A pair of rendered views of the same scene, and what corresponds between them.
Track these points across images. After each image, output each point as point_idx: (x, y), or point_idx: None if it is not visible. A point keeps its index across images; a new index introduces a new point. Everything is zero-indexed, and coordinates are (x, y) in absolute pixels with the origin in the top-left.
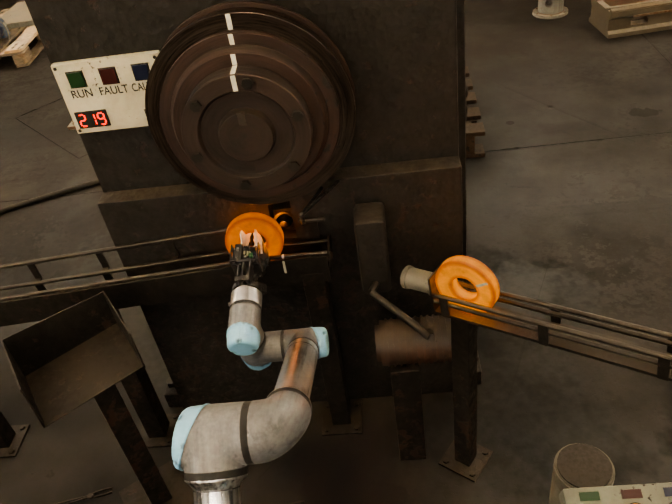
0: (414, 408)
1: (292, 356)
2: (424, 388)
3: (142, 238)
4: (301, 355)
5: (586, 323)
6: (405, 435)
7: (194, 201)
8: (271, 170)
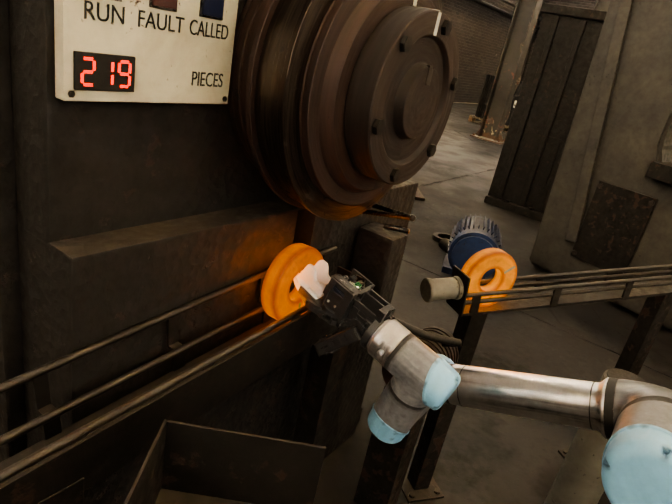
0: (413, 442)
1: (503, 374)
2: (333, 446)
3: (128, 322)
4: (504, 370)
5: (563, 281)
6: (396, 483)
7: (224, 237)
8: (410, 156)
